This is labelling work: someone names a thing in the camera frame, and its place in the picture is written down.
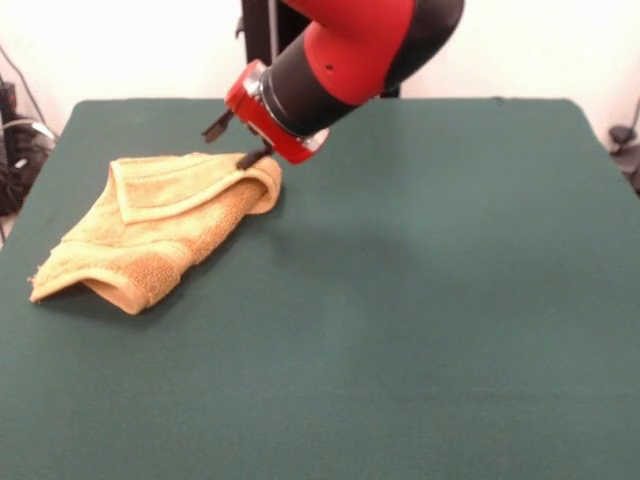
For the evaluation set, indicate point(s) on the dark green table cloth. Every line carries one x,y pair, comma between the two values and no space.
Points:
450,300

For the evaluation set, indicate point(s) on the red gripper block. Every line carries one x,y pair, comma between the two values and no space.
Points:
265,125

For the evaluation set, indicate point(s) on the tan terry towel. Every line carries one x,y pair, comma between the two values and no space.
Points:
140,230

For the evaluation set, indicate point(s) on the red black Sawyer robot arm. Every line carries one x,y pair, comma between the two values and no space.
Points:
360,50

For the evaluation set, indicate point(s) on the black robot pedestal stand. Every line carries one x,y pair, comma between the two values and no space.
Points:
260,45

